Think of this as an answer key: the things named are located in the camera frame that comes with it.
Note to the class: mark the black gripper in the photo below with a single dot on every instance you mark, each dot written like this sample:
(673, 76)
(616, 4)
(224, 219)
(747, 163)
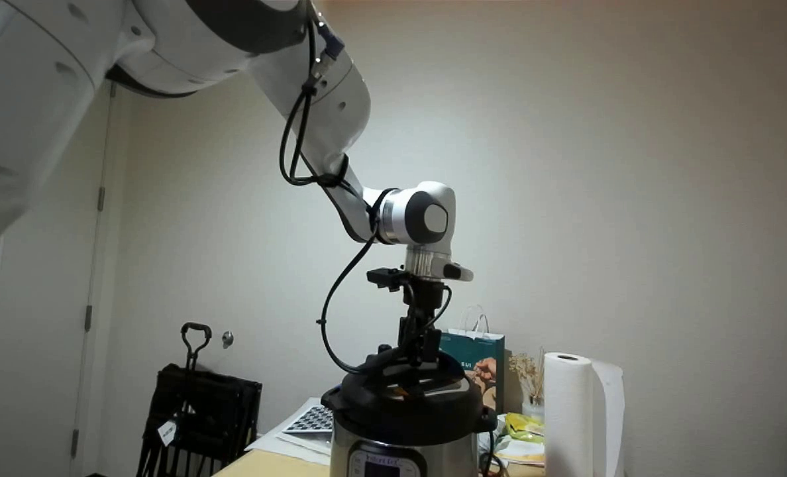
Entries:
(421, 308)

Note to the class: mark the black rice cooker lid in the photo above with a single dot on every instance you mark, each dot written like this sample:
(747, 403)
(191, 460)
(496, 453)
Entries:
(382, 411)

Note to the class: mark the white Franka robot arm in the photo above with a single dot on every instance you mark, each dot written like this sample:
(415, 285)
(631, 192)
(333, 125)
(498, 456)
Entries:
(57, 88)

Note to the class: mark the green paper bag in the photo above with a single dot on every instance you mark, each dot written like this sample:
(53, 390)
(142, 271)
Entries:
(476, 349)

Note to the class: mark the beige patterned packet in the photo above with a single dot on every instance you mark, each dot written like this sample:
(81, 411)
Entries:
(522, 375)

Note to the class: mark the yellow snack packet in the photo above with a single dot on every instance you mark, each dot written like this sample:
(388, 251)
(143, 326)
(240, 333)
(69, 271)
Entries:
(522, 427)

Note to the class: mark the white paper towel roll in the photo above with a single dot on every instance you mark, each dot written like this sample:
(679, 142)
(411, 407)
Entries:
(573, 414)

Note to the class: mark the black folding cart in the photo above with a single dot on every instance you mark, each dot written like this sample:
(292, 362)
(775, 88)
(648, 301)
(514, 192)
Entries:
(208, 414)

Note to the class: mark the white paper tag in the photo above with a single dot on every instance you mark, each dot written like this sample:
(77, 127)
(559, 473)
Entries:
(167, 433)

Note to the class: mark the white door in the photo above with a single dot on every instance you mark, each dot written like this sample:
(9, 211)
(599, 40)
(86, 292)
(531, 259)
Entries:
(39, 354)

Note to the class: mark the small wall hook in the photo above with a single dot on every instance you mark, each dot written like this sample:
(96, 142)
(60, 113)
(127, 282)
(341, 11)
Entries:
(225, 338)

